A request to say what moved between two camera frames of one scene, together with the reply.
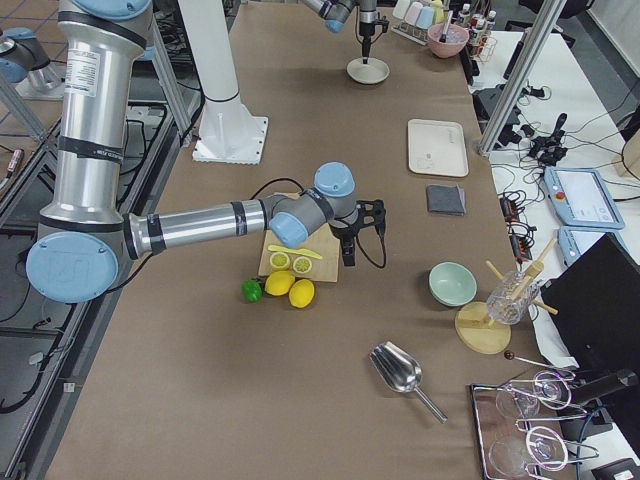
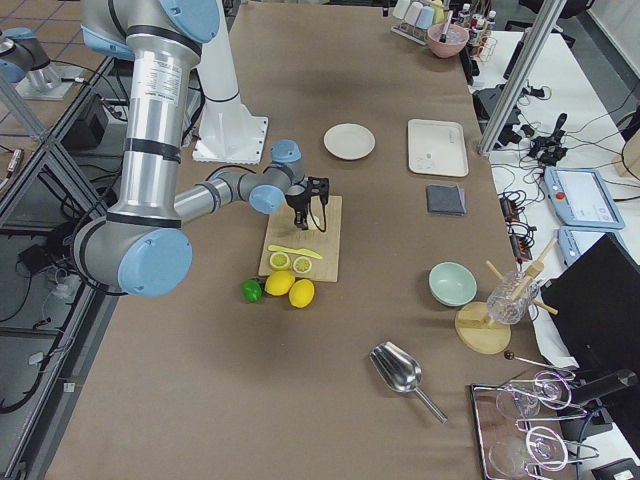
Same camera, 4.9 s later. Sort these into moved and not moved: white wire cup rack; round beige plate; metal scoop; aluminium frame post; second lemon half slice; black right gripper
Moved: black right gripper; round beige plate
Not moved: metal scoop; white wire cup rack; second lemon half slice; aluminium frame post
